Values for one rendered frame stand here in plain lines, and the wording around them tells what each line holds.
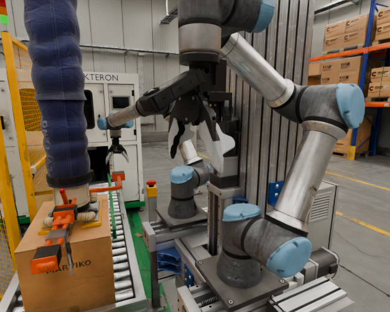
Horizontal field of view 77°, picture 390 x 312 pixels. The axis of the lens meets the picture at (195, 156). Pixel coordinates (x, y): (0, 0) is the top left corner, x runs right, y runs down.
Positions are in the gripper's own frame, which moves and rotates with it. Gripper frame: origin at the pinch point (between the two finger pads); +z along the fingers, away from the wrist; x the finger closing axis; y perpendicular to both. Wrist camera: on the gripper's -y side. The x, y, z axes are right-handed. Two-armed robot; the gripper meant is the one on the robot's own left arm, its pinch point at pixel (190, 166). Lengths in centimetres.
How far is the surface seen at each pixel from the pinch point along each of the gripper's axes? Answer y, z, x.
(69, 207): -7, 37, 87
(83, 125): 6, 0, 101
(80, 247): -6, 55, 79
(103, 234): 5, 52, 79
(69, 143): -2, 8, 98
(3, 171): -31, 31, 159
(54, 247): -19, 36, 52
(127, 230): 40, 87, 136
